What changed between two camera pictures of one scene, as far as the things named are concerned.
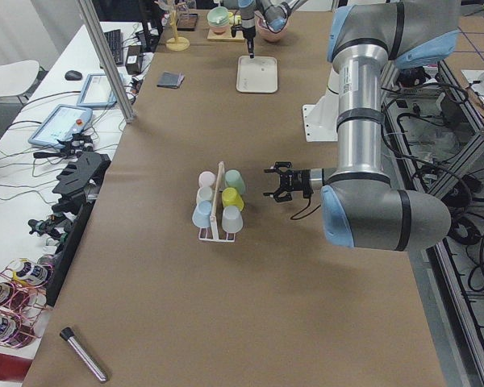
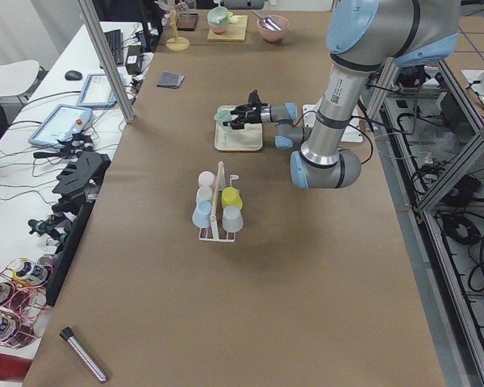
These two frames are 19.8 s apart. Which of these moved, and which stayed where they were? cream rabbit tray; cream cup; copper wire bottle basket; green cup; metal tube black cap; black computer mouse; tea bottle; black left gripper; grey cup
Moved: black left gripper; cream rabbit tray; green cup
Stayed: tea bottle; grey cup; black computer mouse; cream cup; copper wire bottle basket; metal tube black cap
